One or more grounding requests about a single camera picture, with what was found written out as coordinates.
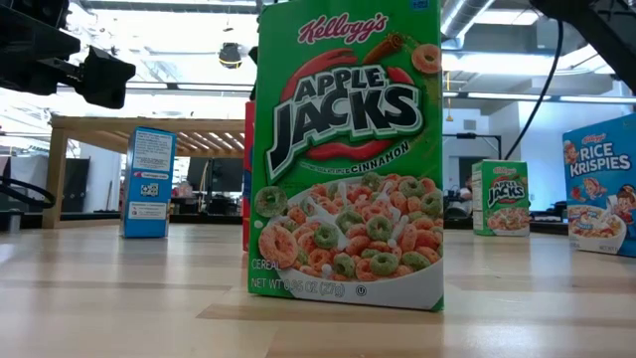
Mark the blue Rice Krispies cereal box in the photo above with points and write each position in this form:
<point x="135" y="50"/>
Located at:
<point x="601" y="189"/>
<point x="149" y="184"/>

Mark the black overhead camera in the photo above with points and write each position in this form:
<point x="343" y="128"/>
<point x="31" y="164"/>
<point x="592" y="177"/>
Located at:
<point x="230" y="54"/>

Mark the person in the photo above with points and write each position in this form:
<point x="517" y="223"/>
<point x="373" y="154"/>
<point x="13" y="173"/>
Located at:
<point x="466" y="193"/>

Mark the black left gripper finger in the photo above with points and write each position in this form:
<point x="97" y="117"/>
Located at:
<point x="104" y="77"/>

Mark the black desk monitor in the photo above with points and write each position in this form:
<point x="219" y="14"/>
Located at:
<point x="223" y="174"/>

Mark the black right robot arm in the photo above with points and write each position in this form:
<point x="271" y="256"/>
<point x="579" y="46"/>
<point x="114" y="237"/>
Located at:
<point x="596" y="35"/>

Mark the green Apple Jacks cereal box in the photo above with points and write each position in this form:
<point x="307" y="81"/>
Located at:
<point x="499" y="199"/>
<point x="348" y="149"/>

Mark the red Froot Loops cereal box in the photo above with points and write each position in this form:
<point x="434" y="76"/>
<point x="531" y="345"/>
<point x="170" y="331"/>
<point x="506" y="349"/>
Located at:
<point x="248" y="149"/>

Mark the black cabinet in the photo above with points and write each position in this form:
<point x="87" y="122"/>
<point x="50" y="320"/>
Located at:
<point x="74" y="184"/>

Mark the black metal stand frame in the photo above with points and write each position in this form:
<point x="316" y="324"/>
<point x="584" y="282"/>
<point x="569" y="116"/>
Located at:
<point x="467" y="135"/>

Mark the wooden slatted shelf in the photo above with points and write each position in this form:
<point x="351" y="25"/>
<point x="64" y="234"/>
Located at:
<point x="149" y="124"/>

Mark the silver slanted ventilation duct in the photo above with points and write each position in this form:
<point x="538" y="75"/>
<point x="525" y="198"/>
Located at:
<point x="459" y="20"/>

